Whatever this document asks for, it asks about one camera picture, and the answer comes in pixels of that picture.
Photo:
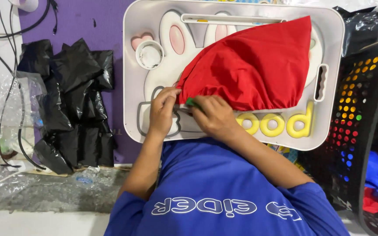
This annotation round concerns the purple mat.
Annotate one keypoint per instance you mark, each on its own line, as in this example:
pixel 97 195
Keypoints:
pixel 87 65

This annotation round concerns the black plastic bag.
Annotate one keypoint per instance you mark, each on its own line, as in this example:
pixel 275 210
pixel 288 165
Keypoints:
pixel 361 28

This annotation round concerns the white rabbit lap table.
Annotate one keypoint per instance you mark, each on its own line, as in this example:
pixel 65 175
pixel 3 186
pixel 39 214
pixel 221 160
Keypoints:
pixel 235 75

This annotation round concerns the person's right hand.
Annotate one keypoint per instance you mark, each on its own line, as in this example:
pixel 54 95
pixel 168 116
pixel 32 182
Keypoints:
pixel 213 116

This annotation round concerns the red fabric cap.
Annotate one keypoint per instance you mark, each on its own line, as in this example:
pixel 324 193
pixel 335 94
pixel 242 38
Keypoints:
pixel 254 68

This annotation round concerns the person's left fingers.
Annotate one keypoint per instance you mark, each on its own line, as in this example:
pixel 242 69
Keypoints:
pixel 168 96

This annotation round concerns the clear bubble wrap sheet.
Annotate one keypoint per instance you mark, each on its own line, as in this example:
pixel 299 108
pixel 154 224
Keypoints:
pixel 15 164

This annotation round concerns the green label tag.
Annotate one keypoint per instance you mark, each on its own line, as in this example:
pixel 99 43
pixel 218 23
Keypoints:
pixel 194 103

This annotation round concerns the clear plastic bottle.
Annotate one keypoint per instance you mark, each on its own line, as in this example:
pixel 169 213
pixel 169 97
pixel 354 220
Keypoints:
pixel 85 178

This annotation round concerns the pile of black plastic bags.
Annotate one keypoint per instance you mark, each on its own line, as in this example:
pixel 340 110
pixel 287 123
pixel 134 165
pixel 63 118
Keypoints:
pixel 74 105

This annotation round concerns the person's blue shirt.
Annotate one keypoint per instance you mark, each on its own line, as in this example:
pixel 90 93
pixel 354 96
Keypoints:
pixel 225 193

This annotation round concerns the person's right fingers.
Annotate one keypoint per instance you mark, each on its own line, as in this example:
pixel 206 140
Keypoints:
pixel 200 105

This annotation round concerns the person's left hand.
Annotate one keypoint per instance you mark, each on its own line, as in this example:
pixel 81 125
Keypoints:
pixel 162 109

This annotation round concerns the black perforated laundry basket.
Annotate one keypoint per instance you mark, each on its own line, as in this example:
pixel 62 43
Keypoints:
pixel 353 131

